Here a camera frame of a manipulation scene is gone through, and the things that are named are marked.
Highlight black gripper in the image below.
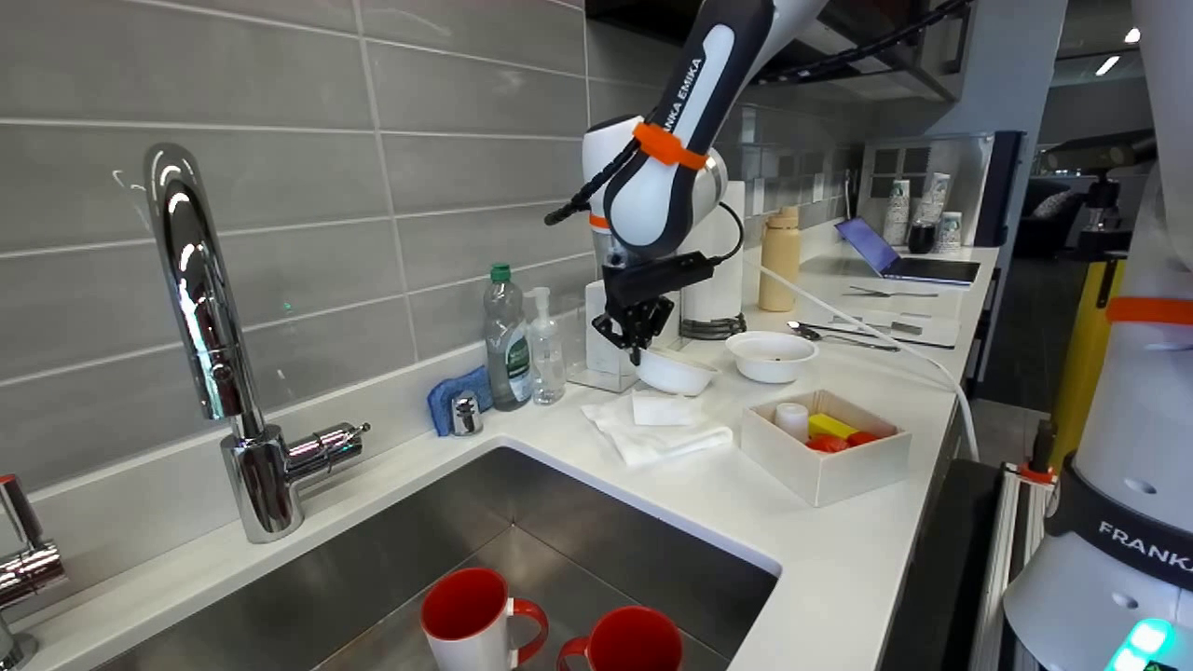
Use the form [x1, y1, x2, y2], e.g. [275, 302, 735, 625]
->
[592, 254, 714, 367]

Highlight white bowl with coffee beans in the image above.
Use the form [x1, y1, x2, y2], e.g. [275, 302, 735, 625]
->
[636, 352, 710, 396]

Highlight small white cup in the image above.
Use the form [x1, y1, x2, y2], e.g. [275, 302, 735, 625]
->
[770, 403, 807, 440]

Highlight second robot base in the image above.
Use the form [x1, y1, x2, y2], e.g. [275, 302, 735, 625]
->
[1004, 0, 1193, 671]

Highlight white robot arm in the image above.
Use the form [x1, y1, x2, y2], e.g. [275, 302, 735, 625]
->
[544, 0, 826, 362]

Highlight wooden box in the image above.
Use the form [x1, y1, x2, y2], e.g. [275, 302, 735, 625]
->
[739, 388, 910, 507]

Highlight clear napkin holder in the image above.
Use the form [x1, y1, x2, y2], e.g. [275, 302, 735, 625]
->
[566, 279, 636, 393]

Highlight clear sanitizer bottle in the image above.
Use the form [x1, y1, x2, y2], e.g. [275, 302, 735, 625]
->
[524, 289, 564, 408]

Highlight white cloth napkins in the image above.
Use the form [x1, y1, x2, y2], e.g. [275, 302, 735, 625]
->
[586, 393, 735, 469]

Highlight paper towel roll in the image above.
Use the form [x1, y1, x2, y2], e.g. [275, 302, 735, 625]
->
[679, 178, 746, 340]

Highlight green cap soap bottle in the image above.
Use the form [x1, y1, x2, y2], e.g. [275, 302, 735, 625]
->
[484, 264, 531, 410]

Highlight empty white bowl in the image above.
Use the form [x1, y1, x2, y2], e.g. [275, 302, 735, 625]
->
[725, 332, 820, 384]

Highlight blue sponge holder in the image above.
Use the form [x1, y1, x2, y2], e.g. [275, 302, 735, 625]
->
[426, 367, 492, 437]

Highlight metal spoon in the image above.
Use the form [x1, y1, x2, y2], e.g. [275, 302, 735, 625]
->
[787, 320, 898, 352]

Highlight cardboard tube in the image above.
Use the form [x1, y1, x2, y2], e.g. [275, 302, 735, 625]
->
[761, 205, 802, 315]

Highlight stainless steel sink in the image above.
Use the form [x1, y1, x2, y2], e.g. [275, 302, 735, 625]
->
[90, 443, 780, 671]

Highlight yellow block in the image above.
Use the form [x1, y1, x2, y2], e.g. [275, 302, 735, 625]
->
[807, 410, 856, 440]

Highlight red block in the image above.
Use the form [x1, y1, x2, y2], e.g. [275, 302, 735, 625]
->
[807, 430, 892, 454]

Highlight red mug lower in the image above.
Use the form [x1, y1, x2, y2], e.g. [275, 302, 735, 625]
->
[555, 606, 680, 671]

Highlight red mug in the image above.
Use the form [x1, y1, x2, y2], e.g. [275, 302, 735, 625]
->
[555, 606, 680, 671]
[417, 567, 552, 671]

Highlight laptop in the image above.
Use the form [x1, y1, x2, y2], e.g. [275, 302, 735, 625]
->
[833, 222, 977, 283]

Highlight red mug upper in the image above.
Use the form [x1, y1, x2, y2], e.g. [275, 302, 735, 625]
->
[417, 567, 552, 671]

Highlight chrome faucet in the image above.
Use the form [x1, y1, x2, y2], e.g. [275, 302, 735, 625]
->
[144, 142, 366, 545]

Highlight small side tap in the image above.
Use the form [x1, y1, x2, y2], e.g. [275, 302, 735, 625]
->
[0, 475, 63, 671]

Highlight white cable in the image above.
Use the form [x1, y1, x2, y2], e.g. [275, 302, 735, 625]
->
[757, 259, 984, 463]

